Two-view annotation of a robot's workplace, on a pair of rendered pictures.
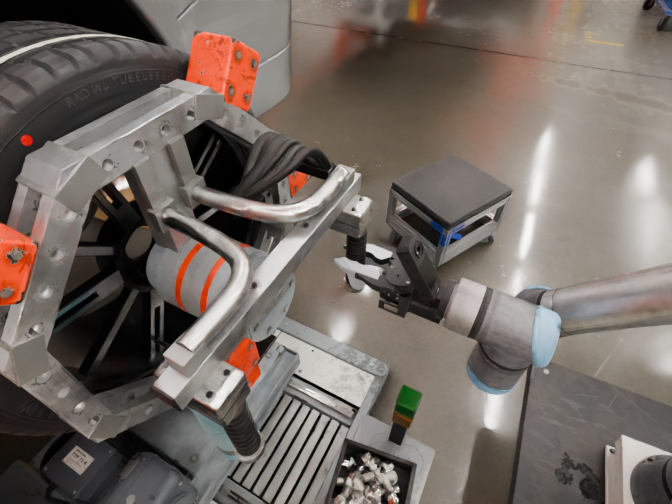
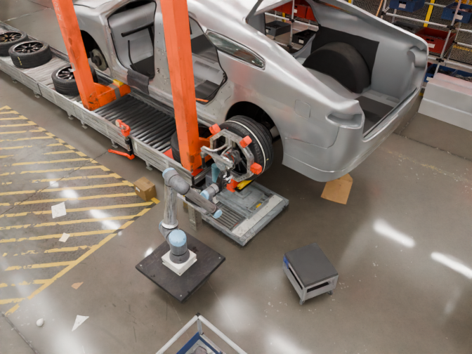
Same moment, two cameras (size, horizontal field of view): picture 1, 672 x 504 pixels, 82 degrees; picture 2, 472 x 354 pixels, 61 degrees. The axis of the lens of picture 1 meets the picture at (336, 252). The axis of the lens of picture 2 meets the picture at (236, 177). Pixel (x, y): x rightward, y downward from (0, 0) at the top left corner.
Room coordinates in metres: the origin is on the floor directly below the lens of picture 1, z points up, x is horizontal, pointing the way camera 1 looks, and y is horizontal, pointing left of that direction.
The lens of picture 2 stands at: (1.25, -2.89, 3.38)
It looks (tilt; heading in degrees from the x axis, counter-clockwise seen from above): 41 degrees down; 104
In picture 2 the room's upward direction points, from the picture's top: 1 degrees counter-clockwise
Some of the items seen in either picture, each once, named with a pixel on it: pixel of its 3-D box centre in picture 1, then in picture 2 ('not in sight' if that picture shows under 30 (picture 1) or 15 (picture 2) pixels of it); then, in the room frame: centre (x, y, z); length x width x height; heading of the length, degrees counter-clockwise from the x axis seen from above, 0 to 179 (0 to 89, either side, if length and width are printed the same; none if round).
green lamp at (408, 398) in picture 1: (408, 401); not in sight; (0.30, -0.13, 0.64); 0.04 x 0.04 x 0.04; 62
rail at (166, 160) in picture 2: not in sight; (128, 139); (-1.15, 1.02, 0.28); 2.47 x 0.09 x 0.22; 152
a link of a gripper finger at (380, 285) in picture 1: (380, 278); not in sight; (0.43, -0.08, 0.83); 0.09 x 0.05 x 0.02; 70
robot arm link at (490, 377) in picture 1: (500, 357); not in sight; (0.36, -0.30, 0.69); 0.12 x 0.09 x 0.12; 136
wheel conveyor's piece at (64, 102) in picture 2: not in sight; (81, 91); (-2.50, 2.17, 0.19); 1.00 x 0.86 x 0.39; 152
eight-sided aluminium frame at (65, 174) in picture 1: (189, 265); (231, 156); (0.44, 0.25, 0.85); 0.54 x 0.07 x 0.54; 152
